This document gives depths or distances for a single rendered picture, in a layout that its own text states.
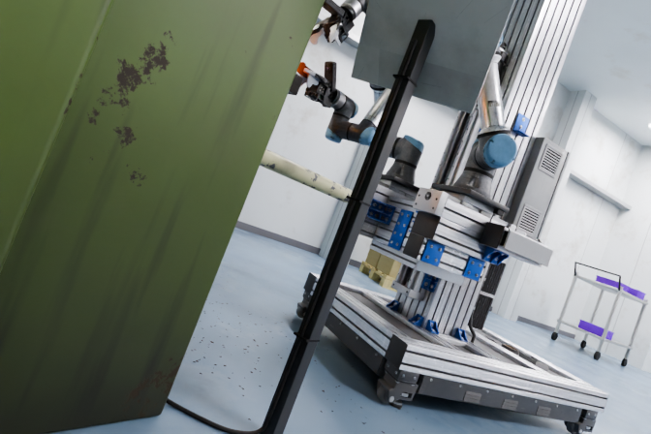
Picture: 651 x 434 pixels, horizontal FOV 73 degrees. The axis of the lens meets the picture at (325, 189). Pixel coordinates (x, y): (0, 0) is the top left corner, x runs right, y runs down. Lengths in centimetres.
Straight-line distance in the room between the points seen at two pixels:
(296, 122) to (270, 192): 87
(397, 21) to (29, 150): 88
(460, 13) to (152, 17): 71
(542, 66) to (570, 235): 650
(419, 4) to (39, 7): 83
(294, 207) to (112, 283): 448
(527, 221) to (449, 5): 131
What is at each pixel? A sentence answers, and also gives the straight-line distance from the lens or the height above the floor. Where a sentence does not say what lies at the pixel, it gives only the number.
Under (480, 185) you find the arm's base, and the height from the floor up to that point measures 86.
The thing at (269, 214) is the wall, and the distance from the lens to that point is 521.
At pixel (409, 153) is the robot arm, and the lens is 221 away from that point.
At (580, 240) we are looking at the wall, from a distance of 891.
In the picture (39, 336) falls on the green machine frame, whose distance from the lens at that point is 90.
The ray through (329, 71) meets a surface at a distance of 176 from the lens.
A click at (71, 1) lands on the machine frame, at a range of 68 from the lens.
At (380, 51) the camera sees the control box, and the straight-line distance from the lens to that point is 123.
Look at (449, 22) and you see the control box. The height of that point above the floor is 109.
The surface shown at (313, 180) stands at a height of 62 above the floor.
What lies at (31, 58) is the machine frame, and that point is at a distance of 67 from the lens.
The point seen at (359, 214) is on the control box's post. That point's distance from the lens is 106.
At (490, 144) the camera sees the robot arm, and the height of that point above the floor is 98.
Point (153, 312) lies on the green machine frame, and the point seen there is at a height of 24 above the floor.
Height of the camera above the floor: 55
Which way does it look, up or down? 2 degrees up
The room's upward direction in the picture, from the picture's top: 21 degrees clockwise
